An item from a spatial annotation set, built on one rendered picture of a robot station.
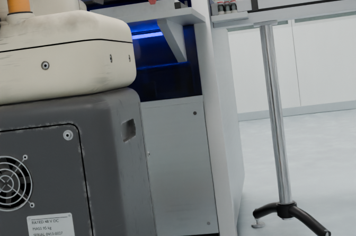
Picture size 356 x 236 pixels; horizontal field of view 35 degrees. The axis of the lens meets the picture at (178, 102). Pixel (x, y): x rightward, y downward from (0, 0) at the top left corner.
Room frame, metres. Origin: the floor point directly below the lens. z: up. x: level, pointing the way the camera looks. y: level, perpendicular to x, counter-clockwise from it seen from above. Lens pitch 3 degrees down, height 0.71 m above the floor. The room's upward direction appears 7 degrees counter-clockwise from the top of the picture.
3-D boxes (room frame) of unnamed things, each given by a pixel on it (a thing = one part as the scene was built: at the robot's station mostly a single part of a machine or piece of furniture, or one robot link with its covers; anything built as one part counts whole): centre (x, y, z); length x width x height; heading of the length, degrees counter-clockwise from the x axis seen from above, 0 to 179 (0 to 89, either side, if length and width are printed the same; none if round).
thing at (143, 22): (1.93, 0.24, 0.87); 0.70 x 0.48 x 0.02; 81
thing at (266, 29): (2.16, -0.37, 0.46); 0.09 x 0.09 x 0.77; 81
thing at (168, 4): (1.85, 0.07, 0.90); 0.34 x 0.26 x 0.04; 171
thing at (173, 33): (1.88, -0.01, 0.79); 0.34 x 0.03 x 0.13; 171
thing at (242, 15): (2.08, -0.23, 0.87); 0.14 x 0.13 x 0.02; 171
